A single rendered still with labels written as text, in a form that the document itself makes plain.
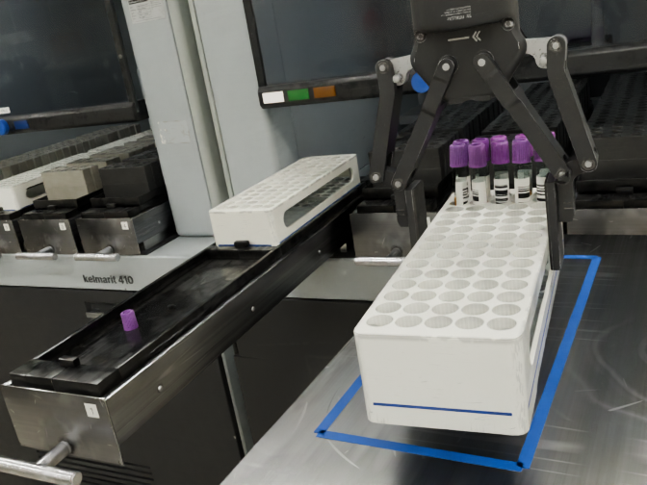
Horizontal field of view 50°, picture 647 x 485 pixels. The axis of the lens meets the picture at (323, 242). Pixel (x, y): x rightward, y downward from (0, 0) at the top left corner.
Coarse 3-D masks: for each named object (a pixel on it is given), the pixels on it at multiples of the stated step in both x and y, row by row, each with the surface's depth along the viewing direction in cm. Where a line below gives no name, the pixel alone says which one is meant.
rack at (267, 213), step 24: (288, 168) 112; (312, 168) 108; (336, 168) 106; (264, 192) 98; (288, 192) 96; (312, 192) 110; (336, 192) 106; (216, 216) 93; (240, 216) 91; (264, 216) 89; (288, 216) 106; (312, 216) 99; (216, 240) 94; (240, 240) 92; (264, 240) 91
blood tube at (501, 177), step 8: (496, 144) 60; (504, 144) 60; (496, 152) 60; (504, 152) 60; (496, 160) 60; (504, 160) 60; (496, 168) 61; (504, 168) 61; (496, 176) 61; (504, 176) 61; (496, 184) 61; (504, 184) 61; (496, 192) 61; (504, 192) 61; (496, 200) 62; (504, 200) 61
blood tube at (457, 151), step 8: (456, 144) 62; (464, 144) 61; (456, 152) 61; (464, 152) 61; (456, 160) 61; (464, 160) 62; (456, 168) 62; (464, 168) 62; (456, 176) 62; (464, 176) 62; (456, 184) 62; (464, 184) 62; (456, 192) 63; (464, 192) 63; (456, 200) 63; (464, 200) 63
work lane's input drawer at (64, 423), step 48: (288, 240) 92; (336, 240) 102; (144, 288) 83; (192, 288) 84; (240, 288) 81; (288, 288) 90; (96, 336) 75; (144, 336) 73; (192, 336) 72; (240, 336) 80; (0, 384) 67; (48, 384) 64; (96, 384) 61; (144, 384) 65; (48, 432) 66; (96, 432) 63; (48, 480) 61
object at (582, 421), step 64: (576, 256) 70; (640, 256) 68; (576, 320) 57; (640, 320) 56; (320, 384) 54; (576, 384) 49; (640, 384) 48; (256, 448) 48; (320, 448) 46; (384, 448) 45; (448, 448) 44; (512, 448) 43; (576, 448) 42; (640, 448) 41
